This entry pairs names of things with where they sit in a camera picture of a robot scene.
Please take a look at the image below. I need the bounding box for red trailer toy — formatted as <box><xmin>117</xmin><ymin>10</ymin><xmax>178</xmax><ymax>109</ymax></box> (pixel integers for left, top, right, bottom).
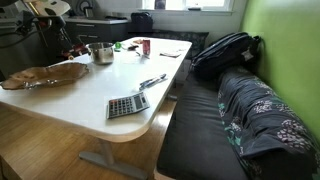
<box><xmin>61</xmin><ymin>43</ymin><xmax>88</xmax><ymax>60</ymax></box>

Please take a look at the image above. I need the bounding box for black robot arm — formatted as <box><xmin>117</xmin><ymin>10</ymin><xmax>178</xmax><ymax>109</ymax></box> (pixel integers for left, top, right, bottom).
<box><xmin>0</xmin><ymin>0</ymin><xmax>73</xmax><ymax>59</ymax></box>

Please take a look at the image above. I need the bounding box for grey pliers tool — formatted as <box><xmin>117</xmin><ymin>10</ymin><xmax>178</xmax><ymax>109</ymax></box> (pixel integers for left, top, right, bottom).
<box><xmin>139</xmin><ymin>74</ymin><xmax>166</xmax><ymax>90</ymax></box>

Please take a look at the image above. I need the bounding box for grey calculator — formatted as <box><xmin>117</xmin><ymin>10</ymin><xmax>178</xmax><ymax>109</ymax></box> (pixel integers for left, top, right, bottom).
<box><xmin>107</xmin><ymin>92</ymin><xmax>150</xmax><ymax>119</ymax></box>

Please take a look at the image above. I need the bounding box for folded paper on table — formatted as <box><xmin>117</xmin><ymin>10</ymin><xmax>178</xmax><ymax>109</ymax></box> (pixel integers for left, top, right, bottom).
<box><xmin>159</xmin><ymin>52</ymin><xmax>181</xmax><ymax>58</ymax></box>

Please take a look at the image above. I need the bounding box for red can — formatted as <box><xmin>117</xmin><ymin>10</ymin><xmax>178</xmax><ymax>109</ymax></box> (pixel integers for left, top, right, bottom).
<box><xmin>142</xmin><ymin>39</ymin><xmax>151</xmax><ymax>55</ymax></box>

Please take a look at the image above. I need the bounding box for green round object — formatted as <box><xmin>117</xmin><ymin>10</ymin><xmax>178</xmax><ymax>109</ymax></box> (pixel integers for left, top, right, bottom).
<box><xmin>115</xmin><ymin>42</ymin><xmax>122</xmax><ymax>50</ymax></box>

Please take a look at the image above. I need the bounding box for dark grey sofa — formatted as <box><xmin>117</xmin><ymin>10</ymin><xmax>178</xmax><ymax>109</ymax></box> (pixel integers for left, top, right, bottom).
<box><xmin>156</xmin><ymin>71</ymin><xmax>249</xmax><ymax>180</ymax></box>

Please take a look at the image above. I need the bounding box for steel saucepan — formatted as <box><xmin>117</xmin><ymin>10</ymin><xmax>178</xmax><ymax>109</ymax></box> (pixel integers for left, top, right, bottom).
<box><xmin>86</xmin><ymin>42</ymin><xmax>114</xmax><ymax>65</ymax></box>

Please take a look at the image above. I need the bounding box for black bag on counter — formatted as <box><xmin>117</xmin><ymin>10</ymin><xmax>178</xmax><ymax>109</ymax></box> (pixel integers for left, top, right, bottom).
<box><xmin>131</xmin><ymin>12</ymin><xmax>153</xmax><ymax>33</ymax></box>

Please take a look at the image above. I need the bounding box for grey table leg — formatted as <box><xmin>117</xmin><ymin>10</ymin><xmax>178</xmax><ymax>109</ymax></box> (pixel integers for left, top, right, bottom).
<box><xmin>79</xmin><ymin>139</ymin><xmax>148</xmax><ymax>180</ymax></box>

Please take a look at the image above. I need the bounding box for black backpack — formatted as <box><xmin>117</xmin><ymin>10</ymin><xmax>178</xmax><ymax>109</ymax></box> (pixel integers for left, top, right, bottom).
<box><xmin>191</xmin><ymin>32</ymin><xmax>261</xmax><ymax>80</ymax></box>

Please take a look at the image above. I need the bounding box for dark kitchen cabinet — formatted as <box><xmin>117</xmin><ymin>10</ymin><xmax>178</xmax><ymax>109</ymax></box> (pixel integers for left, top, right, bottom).
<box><xmin>65</xmin><ymin>18</ymin><xmax>128</xmax><ymax>44</ymax></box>

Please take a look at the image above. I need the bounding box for brown wooden tray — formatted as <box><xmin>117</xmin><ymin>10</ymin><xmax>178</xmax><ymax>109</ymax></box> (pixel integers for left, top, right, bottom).
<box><xmin>1</xmin><ymin>62</ymin><xmax>89</xmax><ymax>90</ymax></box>

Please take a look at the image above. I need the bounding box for dark floral blanket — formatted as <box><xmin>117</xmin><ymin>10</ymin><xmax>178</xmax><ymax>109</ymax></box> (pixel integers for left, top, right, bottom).
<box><xmin>218</xmin><ymin>67</ymin><xmax>320</xmax><ymax>180</ymax></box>

